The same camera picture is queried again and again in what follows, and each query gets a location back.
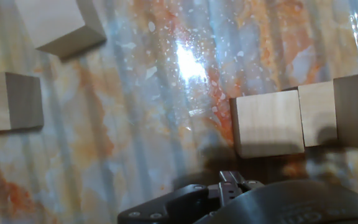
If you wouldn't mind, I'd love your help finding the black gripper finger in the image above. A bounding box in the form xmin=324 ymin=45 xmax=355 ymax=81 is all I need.
xmin=116 ymin=170 xmax=265 ymax=224

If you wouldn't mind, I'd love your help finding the orange marble pattern mat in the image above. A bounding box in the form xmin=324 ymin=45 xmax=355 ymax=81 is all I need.
xmin=0 ymin=0 xmax=358 ymax=224

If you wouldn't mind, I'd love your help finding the wooden cube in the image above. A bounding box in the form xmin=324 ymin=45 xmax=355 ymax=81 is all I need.
xmin=229 ymin=89 xmax=306 ymax=159
xmin=0 ymin=72 xmax=45 ymax=133
xmin=297 ymin=80 xmax=339 ymax=148
xmin=14 ymin=0 xmax=108 ymax=60
xmin=333 ymin=71 xmax=358 ymax=154

